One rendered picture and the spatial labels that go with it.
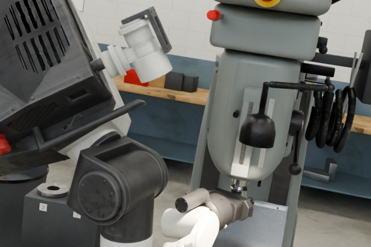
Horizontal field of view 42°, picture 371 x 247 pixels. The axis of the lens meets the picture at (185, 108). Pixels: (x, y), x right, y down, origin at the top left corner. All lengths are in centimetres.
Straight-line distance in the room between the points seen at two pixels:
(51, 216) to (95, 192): 68
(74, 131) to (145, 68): 20
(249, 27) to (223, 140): 28
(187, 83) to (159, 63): 417
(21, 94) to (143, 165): 23
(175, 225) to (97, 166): 39
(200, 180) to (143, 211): 90
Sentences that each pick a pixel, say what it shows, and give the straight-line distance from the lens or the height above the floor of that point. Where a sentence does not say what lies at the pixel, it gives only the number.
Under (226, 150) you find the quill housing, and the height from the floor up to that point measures 139.
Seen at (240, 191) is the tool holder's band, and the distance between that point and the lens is 128.
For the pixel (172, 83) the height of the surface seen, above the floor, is 95.
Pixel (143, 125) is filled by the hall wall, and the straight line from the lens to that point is 577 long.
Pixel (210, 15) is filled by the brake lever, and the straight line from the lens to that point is 97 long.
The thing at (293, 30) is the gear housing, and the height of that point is 169.
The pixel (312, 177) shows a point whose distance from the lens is 508.
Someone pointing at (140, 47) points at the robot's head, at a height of 162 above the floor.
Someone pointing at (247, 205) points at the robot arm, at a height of 125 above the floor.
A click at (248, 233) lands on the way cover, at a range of 169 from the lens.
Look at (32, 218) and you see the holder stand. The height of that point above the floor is 107.
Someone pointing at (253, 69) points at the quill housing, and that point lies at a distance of 114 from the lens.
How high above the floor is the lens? 170
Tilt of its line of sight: 11 degrees down
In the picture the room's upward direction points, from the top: 8 degrees clockwise
